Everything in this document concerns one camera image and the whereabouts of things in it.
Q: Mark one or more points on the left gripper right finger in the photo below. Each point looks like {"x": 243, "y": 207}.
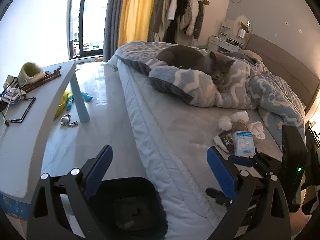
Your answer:
{"x": 258, "y": 207}

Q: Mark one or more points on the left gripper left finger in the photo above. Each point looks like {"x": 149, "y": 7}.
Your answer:
{"x": 47, "y": 218}

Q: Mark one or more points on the blue white tissue pack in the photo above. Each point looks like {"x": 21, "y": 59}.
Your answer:
{"x": 243, "y": 144}

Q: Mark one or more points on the white sock front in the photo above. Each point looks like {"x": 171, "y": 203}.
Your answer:
{"x": 256, "y": 128}

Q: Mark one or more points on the white sock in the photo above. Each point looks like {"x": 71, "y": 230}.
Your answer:
{"x": 242, "y": 115}
{"x": 256, "y": 128}

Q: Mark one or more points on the black snack packet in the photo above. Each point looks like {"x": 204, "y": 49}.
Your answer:
{"x": 225, "y": 141}

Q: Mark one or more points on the black trash bin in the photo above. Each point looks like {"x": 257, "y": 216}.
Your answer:
{"x": 130, "y": 208}

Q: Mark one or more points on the person's right hand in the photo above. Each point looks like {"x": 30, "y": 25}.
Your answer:
{"x": 298, "y": 221}

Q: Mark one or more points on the brown tape roll rear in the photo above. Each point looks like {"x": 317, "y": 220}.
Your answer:
{"x": 240, "y": 125}

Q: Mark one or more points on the white sock rear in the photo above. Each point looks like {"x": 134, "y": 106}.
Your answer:
{"x": 242, "y": 115}

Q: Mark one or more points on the blue patterned fleece blanket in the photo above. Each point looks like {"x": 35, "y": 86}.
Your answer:
{"x": 249, "y": 85}

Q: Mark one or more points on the light blue side table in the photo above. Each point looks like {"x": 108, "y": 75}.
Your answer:
{"x": 23, "y": 144}

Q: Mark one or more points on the white bubble wrap roll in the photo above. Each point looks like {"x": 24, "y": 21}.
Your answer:
{"x": 225, "y": 123}

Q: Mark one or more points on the keys on floor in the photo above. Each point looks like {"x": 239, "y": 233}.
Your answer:
{"x": 66, "y": 121}

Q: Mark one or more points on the grey bed headboard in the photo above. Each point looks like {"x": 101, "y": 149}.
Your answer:
{"x": 301, "y": 79}

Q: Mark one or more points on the yellow plastic bag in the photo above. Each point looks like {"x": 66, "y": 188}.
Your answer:
{"x": 63, "y": 103}

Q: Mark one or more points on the teal toy on floor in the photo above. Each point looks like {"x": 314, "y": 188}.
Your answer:
{"x": 70, "y": 99}

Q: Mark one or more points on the grey bed mattress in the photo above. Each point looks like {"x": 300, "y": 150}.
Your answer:
{"x": 172, "y": 139}

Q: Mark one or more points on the grey cat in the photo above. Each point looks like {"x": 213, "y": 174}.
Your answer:
{"x": 214, "y": 64}

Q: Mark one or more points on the grey pillow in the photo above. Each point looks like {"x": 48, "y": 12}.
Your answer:
{"x": 251, "y": 54}

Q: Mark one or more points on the dark wooden sticks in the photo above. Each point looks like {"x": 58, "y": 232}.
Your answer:
{"x": 49, "y": 76}

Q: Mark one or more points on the green white plush slipper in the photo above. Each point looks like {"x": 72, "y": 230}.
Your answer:
{"x": 30, "y": 73}

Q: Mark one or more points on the white vanity with mirror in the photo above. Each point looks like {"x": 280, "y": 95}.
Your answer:
{"x": 232, "y": 36}

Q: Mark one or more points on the grey curtain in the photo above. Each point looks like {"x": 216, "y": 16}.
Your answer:
{"x": 111, "y": 31}

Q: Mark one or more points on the hanging clothes rack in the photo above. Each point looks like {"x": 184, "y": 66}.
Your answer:
{"x": 177, "y": 21}

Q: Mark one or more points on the balcony glass door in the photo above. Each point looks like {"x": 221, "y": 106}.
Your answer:
{"x": 85, "y": 27}

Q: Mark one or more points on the yellow curtain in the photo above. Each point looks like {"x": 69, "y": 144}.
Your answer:
{"x": 135, "y": 20}

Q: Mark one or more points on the black wire stand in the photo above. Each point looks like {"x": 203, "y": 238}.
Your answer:
{"x": 15, "y": 104}

